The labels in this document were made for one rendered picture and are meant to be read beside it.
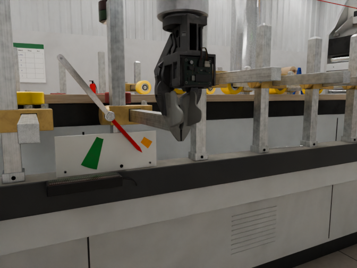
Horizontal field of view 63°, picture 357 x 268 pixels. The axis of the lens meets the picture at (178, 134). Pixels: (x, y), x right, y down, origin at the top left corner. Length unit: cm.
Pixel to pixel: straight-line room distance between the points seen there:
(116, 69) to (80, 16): 749
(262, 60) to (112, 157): 58
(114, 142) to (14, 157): 23
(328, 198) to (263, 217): 46
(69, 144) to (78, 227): 23
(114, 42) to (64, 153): 30
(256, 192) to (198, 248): 37
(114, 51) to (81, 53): 727
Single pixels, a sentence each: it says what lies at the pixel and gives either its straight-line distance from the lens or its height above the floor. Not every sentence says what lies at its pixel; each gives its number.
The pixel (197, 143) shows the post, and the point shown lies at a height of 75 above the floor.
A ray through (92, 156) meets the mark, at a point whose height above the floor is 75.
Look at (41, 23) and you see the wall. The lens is 813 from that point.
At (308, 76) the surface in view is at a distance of 94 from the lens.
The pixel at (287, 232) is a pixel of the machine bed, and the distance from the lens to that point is 160.
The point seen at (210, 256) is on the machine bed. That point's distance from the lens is 134.
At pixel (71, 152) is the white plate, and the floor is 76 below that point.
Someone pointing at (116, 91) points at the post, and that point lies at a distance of 77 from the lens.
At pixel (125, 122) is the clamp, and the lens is 77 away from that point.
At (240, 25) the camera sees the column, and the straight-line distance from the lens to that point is 487.
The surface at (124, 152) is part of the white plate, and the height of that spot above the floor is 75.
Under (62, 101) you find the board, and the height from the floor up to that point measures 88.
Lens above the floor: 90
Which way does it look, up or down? 8 degrees down
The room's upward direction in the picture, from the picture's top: straight up
